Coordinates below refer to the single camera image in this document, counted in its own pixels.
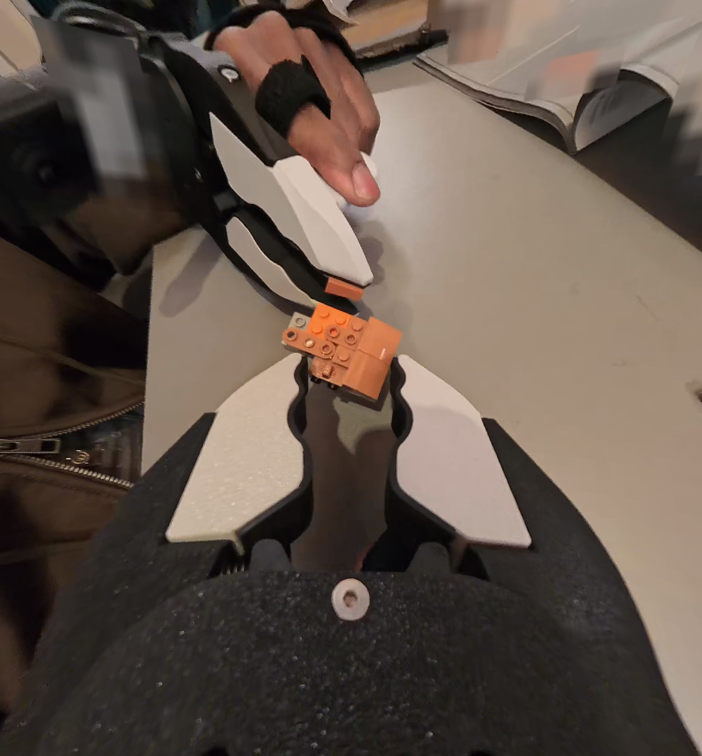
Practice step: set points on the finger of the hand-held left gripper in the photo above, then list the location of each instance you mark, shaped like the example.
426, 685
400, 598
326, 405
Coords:
262, 260
304, 218

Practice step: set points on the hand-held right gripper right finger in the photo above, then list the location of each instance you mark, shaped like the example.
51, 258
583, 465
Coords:
457, 472

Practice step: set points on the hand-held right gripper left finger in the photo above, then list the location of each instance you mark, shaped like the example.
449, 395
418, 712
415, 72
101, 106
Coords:
244, 466

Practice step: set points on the small orange single brick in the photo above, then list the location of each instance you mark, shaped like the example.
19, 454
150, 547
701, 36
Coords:
344, 287

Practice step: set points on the small orange brown brick assembly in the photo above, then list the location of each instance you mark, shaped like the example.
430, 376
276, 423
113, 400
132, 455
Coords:
345, 348

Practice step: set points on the grey instruction booklet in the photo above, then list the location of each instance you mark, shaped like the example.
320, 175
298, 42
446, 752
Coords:
540, 94

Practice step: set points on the grey desk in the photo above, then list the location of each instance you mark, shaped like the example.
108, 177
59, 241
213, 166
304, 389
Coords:
534, 295

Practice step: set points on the person's left hand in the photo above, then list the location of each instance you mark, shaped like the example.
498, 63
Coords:
339, 118

